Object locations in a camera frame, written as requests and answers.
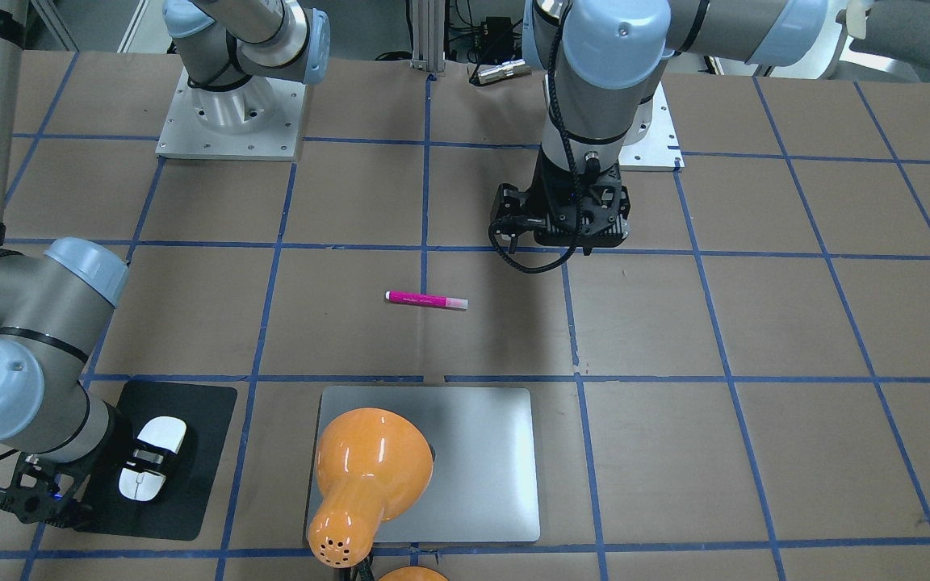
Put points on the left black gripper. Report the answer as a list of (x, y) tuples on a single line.
[(510, 205)]

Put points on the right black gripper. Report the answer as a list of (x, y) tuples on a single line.
[(120, 454)]

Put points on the white computer mouse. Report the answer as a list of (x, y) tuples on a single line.
[(153, 458)]

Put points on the pink marker pen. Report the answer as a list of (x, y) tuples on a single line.
[(424, 300)]

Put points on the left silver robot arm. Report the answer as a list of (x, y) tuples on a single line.
[(603, 61)]

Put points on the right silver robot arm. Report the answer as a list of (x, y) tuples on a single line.
[(53, 309)]

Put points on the black mousepad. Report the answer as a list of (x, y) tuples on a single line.
[(178, 512)]

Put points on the orange desk lamp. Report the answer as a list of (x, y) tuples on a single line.
[(371, 465)]

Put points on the grey office chair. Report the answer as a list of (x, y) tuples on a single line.
[(895, 30)]

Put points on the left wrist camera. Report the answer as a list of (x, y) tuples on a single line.
[(510, 217)]

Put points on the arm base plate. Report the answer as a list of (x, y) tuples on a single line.
[(652, 144), (260, 121)]

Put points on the aluminium frame post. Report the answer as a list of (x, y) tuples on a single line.
[(428, 32)]

